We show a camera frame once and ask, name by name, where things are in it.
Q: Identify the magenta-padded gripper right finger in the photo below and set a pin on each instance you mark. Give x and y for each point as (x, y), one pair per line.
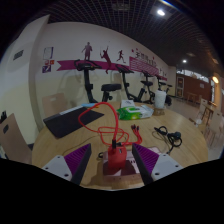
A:
(148, 160)

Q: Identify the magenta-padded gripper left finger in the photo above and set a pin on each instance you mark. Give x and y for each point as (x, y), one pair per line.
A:
(75, 160)

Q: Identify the black desk mat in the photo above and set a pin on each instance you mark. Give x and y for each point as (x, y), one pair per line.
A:
(71, 122)

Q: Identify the green wet wipes pack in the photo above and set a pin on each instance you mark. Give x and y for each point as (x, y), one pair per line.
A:
(133, 113)

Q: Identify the wooden coaster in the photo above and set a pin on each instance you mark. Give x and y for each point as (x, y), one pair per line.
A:
(158, 112)

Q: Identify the blue and orange pen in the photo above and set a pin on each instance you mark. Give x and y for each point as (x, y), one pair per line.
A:
(88, 105)

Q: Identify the wooden chair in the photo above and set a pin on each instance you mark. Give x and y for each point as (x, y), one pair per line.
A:
(54, 105)
(13, 140)

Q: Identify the white cup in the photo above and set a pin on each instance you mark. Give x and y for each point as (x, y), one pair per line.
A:
(160, 99)

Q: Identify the group of wooden chairs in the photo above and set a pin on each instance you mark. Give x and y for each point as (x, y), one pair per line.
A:
(210, 121)

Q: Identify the black exercise bike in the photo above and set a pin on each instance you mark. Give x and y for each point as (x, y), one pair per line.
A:
(87, 80)
(125, 81)
(148, 87)
(163, 86)

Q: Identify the ceiling lights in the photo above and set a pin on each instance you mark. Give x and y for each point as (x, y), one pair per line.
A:
(161, 12)

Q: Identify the wall poster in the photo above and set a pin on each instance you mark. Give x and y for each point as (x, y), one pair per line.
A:
(47, 55)

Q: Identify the wall vent grille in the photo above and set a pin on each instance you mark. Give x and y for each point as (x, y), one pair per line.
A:
(18, 55)

